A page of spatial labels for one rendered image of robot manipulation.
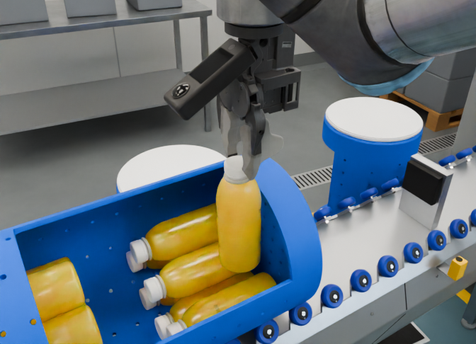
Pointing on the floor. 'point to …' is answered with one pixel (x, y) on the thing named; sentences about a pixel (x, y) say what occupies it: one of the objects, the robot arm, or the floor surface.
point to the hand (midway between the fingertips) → (237, 165)
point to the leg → (470, 312)
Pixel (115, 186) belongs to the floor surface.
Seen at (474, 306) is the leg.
